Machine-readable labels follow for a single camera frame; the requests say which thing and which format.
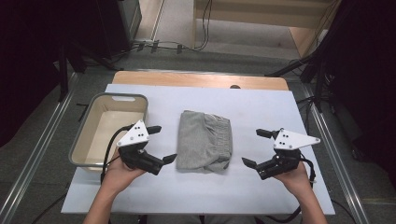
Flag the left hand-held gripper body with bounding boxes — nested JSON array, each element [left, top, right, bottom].
[[116, 119, 165, 176]]

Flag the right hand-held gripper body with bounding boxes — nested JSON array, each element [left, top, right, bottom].
[[256, 128, 321, 181]]

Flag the beige basket with grey rim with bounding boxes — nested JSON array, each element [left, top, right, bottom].
[[68, 91, 149, 173]]

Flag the grey shorts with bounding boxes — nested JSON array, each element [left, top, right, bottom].
[[176, 109, 233, 174]]

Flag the person's right hand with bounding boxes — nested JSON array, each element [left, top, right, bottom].
[[274, 160, 314, 197]]

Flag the person's left hand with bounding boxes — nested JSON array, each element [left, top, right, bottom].
[[101, 148, 148, 195]]

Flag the white table board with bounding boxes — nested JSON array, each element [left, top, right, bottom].
[[61, 83, 336, 217]]

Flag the wooden table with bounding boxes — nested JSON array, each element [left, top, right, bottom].
[[111, 70, 290, 91]]

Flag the black metal stand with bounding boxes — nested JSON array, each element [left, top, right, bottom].
[[57, 40, 124, 104], [264, 52, 331, 113]]

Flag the dark curtain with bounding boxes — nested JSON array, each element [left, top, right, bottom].
[[323, 0, 396, 188], [0, 0, 104, 147]]

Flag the black cabinet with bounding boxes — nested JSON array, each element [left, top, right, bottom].
[[96, 0, 143, 60]]

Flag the light wooden desk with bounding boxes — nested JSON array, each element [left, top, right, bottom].
[[191, 0, 344, 59]]

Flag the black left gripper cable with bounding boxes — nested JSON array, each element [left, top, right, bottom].
[[100, 123, 135, 185]]

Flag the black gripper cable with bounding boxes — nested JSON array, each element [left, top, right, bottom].
[[100, 123, 135, 185], [264, 157, 317, 224]]

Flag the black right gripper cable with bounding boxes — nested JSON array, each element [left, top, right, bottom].
[[264, 157, 317, 224]]

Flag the aluminium floor rail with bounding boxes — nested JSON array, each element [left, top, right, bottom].
[[303, 83, 372, 224], [0, 73, 78, 224], [118, 68, 269, 77]]

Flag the grey floor cable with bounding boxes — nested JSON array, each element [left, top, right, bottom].
[[118, 40, 200, 60]]

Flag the black hanging cables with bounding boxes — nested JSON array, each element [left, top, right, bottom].
[[194, 0, 214, 52]]

